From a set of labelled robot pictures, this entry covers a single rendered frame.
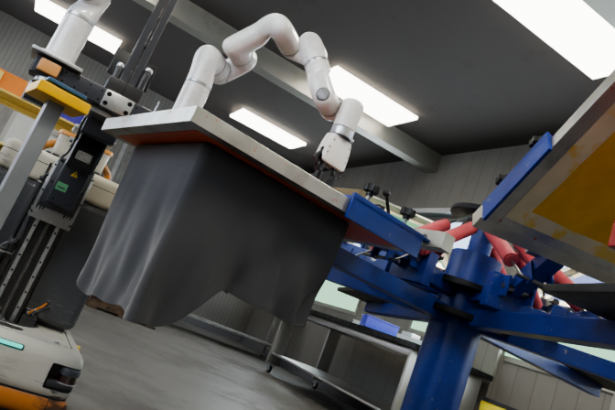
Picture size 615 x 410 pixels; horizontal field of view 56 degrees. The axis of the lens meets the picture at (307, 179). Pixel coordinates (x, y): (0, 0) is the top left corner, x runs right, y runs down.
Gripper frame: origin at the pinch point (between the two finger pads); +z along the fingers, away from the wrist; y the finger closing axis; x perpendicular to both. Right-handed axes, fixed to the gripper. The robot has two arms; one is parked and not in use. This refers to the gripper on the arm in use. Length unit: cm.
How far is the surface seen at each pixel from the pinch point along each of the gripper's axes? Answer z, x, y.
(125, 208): 32, -8, 51
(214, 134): 13, 29, 54
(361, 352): 45, -400, -455
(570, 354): 18, 37, -103
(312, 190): 12.5, 29.0, 23.6
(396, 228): 9.7, 30.1, -6.9
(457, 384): 42, 10, -83
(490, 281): 7, 26, -61
